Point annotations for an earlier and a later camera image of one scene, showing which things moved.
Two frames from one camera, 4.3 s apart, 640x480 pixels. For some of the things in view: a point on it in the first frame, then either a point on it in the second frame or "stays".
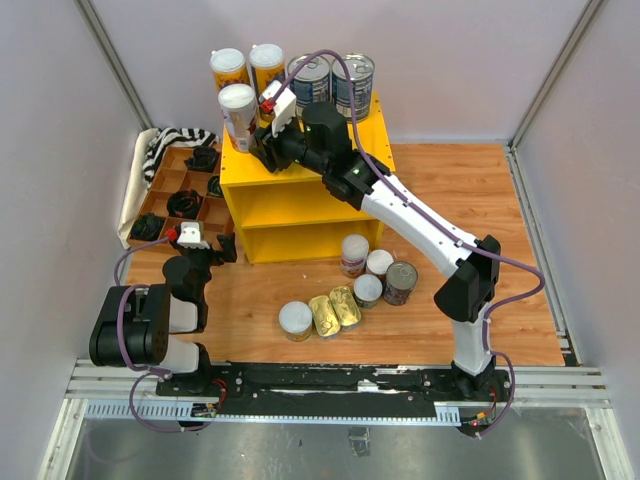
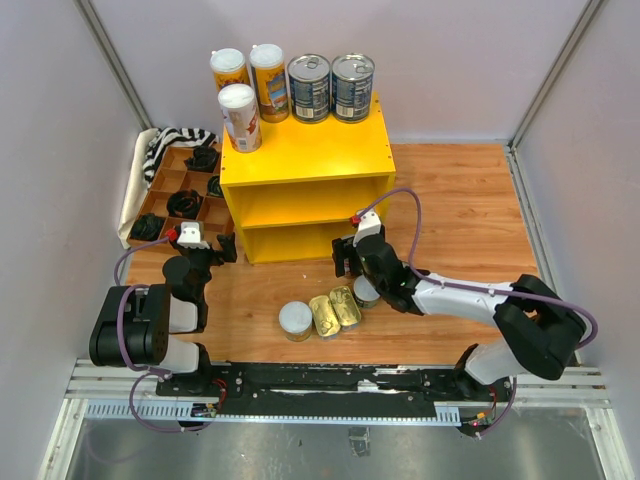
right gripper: (267, 148) to (343, 248)
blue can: (362, 70) stays
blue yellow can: (228, 67) stays
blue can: (312, 84) stays
